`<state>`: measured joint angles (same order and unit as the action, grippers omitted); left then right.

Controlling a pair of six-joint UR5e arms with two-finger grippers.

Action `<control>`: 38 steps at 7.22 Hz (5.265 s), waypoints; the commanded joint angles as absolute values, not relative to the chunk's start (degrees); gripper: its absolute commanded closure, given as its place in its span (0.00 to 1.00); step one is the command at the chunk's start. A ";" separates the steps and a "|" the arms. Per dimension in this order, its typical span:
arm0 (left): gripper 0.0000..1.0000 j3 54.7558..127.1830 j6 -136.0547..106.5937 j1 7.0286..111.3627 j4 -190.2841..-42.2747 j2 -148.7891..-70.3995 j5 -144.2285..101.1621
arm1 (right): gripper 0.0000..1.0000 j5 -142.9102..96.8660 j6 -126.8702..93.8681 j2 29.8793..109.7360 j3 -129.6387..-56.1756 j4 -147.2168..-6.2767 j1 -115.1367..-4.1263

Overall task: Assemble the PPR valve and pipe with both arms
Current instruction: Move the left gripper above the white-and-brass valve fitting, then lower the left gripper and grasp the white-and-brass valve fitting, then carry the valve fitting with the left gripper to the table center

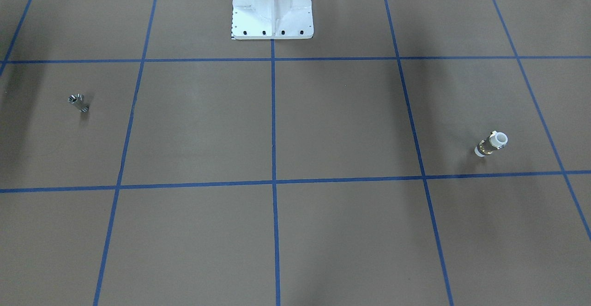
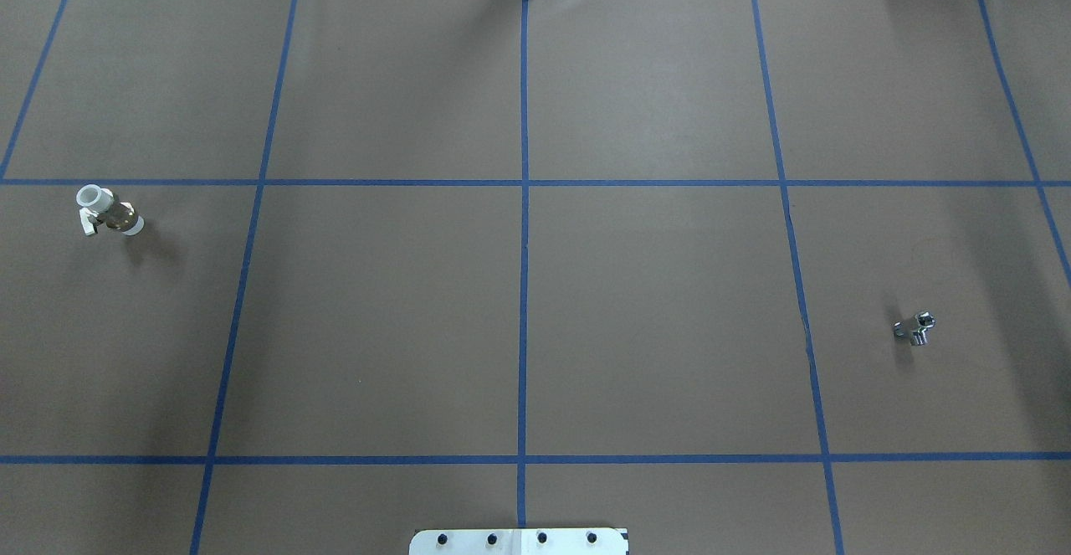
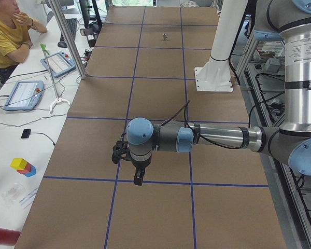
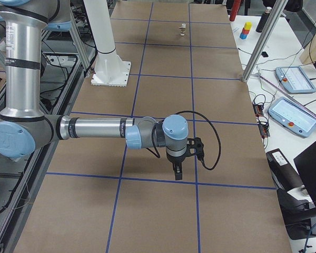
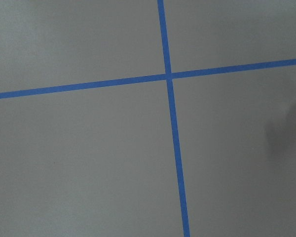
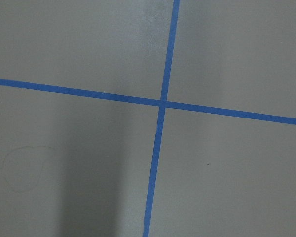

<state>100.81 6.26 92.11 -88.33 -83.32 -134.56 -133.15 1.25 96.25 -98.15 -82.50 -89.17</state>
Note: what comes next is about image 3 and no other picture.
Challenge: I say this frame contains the black keyboard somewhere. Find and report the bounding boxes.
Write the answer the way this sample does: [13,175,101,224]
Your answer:
[66,18,78,40]

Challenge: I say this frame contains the aluminium frame post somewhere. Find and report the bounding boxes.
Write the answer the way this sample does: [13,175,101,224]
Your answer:
[48,0,86,79]

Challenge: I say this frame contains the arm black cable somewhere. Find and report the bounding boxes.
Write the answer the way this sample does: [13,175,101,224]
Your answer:
[160,100,247,149]

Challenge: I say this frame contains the stacked coloured wooden blocks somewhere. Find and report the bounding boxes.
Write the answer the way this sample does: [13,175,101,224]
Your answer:
[10,158,36,177]

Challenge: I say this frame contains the small black box device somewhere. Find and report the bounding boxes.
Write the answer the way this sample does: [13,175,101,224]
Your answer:
[21,129,31,139]

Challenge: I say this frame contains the silver grabber stick white claw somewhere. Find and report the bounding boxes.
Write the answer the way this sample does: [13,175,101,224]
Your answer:
[40,44,70,114]

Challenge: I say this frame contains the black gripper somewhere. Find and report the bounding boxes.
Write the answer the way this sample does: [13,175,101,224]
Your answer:
[131,155,152,186]

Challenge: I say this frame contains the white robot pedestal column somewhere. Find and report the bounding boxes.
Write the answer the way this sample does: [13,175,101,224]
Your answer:
[194,0,248,92]

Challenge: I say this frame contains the clear plastic bag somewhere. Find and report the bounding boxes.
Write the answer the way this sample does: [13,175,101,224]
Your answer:
[2,182,25,206]

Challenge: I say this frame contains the red cylinder bottle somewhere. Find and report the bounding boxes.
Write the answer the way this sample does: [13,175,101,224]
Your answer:
[0,228,21,246]

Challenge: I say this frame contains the far blue teach pendant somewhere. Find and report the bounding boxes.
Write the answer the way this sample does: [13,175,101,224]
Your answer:
[47,51,76,78]

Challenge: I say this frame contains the blue teach pendant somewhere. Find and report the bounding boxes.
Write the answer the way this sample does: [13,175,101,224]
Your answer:
[47,51,76,78]
[3,81,44,111]

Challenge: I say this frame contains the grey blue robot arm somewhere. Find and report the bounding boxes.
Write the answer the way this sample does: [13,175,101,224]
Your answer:
[126,1,311,185]

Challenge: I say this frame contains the near blue teach pendant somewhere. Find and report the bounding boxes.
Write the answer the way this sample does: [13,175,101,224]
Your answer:
[3,81,44,111]

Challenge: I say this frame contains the black computer mouse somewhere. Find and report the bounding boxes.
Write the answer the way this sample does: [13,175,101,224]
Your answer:
[58,41,67,48]

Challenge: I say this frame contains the person in yellow shirt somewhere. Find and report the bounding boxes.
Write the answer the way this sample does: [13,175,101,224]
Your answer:
[0,1,47,84]

